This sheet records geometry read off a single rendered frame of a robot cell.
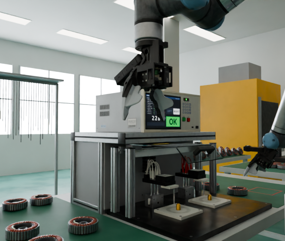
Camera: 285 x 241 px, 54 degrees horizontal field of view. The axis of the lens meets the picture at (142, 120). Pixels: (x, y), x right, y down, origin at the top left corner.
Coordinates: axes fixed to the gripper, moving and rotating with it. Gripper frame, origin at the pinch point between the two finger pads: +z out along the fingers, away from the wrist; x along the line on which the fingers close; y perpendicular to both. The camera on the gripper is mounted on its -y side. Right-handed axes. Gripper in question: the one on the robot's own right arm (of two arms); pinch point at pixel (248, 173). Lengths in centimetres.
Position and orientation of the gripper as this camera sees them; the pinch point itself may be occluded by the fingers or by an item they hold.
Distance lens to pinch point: 172.2
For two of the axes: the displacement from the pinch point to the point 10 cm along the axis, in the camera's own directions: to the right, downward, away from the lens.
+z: -3.5, 8.8, 3.4
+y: 6.0, 4.8, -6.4
